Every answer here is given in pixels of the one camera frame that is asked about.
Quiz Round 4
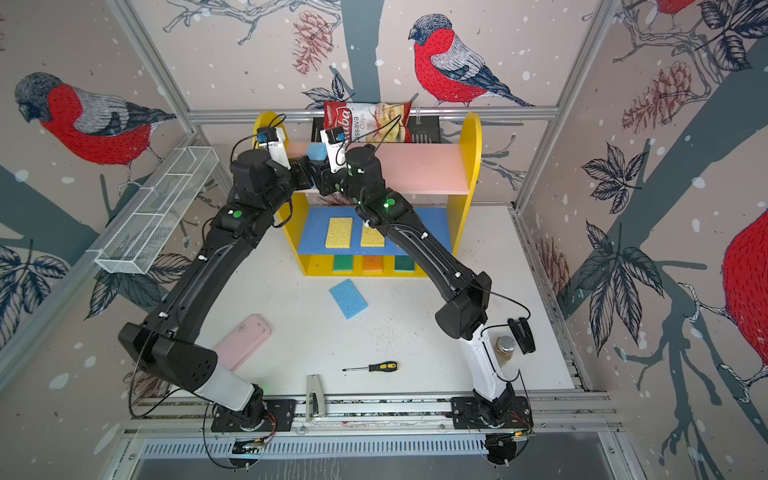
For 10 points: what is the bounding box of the black wire basket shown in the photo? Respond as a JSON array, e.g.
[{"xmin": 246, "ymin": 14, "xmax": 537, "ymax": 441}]
[{"xmin": 311, "ymin": 116, "xmax": 442, "ymax": 143}]

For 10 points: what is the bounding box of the small amber glass jar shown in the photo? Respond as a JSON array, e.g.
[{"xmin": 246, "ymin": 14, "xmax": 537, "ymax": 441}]
[{"xmin": 494, "ymin": 335, "xmax": 518, "ymax": 366}]

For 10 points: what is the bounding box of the black yellow screwdriver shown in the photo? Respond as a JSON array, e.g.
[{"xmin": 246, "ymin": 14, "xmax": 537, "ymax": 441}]
[{"xmin": 343, "ymin": 361, "xmax": 399, "ymax": 373}]

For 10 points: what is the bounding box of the aluminium rail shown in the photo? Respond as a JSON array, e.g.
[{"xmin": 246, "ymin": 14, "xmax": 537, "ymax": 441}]
[{"xmin": 123, "ymin": 390, "xmax": 623, "ymax": 436}]

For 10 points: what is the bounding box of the red cassava chips bag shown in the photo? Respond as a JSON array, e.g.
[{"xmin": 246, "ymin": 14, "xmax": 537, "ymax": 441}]
[{"xmin": 323, "ymin": 101, "xmax": 412, "ymax": 143}]

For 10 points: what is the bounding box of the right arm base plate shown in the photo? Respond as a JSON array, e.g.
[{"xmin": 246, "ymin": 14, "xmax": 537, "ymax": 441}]
[{"xmin": 447, "ymin": 396, "xmax": 534, "ymax": 431}]

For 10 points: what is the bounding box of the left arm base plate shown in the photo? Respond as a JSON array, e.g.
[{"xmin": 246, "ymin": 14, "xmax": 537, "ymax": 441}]
[{"xmin": 211, "ymin": 398, "xmax": 297, "ymax": 434}]

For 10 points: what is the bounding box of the yellow wooden shelf unit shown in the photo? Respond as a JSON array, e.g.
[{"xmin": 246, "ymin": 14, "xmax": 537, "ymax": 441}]
[{"xmin": 283, "ymin": 113, "xmax": 482, "ymax": 278}]

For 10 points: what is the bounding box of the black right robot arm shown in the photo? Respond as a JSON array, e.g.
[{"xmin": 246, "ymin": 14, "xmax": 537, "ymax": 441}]
[{"xmin": 308, "ymin": 144, "xmax": 532, "ymax": 429}]

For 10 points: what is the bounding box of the white wire mesh basket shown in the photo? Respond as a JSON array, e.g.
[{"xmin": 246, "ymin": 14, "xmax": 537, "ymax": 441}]
[{"xmin": 95, "ymin": 146, "xmax": 219, "ymax": 274}]

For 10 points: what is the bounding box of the orange foam sponge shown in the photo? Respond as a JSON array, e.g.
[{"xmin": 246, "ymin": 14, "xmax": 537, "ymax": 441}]
[{"xmin": 362, "ymin": 256, "xmax": 384, "ymax": 274}]

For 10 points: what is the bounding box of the dark green scouring sponge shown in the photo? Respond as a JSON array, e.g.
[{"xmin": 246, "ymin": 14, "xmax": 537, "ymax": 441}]
[{"xmin": 394, "ymin": 255, "xmax": 415, "ymax": 272}]

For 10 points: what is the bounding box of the yellow cellulose sponge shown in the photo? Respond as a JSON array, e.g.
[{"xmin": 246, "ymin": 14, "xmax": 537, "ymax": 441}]
[{"xmin": 360, "ymin": 225, "xmax": 386, "ymax": 248}]

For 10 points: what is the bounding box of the grey metal bracket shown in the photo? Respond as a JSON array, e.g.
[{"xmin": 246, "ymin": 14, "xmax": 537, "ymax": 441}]
[{"xmin": 305, "ymin": 374, "xmax": 326, "ymax": 421}]

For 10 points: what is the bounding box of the blue sponge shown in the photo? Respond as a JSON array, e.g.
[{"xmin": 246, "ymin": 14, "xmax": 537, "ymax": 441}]
[
  {"xmin": 329, "ymin": 279, "xmax": 368, "ymax": 320},
  {"xmin": 306, "ymin": 143, "xmax": 328, "ymax": 161}
]

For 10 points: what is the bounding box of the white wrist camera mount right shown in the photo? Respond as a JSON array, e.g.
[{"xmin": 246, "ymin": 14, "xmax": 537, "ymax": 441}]
[{"xmin": 320, "ymin": 126, "xmax": 347, "ymax": 173}]

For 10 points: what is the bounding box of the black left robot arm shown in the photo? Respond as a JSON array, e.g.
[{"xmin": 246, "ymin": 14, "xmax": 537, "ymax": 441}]
[{"xmin": 118, "ymin": 149, "xmax": 313, "ymax": 428}]

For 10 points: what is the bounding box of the light green foam sponge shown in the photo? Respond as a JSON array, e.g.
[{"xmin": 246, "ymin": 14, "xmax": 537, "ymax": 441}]
[{"xmin": 333, "ymin": 255, "xmax": 355, "ymax": 272}]

